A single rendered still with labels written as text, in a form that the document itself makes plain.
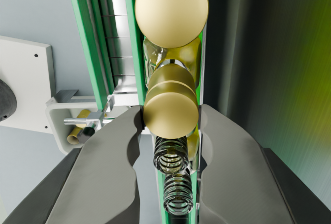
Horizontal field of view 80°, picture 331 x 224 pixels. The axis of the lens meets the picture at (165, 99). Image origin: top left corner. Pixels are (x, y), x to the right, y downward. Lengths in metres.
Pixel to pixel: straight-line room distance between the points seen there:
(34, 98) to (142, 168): 0.42
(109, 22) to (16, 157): 0.67
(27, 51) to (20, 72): 0.07
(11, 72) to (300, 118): 0.64
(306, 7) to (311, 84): 0.07
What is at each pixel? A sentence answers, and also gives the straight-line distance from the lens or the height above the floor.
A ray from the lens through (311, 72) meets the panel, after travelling 0.22.
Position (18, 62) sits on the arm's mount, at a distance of 0.65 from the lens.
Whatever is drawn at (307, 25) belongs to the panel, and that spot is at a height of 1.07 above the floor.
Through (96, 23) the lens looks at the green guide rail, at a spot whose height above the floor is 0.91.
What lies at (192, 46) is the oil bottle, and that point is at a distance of 0.18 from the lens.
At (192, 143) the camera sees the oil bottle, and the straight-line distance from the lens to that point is 0.24.
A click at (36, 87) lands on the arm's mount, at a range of 0.65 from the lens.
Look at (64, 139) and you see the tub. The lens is 0.65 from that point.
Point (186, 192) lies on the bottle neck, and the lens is 0.21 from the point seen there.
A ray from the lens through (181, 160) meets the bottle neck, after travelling 0.18.
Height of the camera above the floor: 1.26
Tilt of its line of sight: 61 degrees down
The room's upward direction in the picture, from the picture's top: 175 degrees counter-clockwise
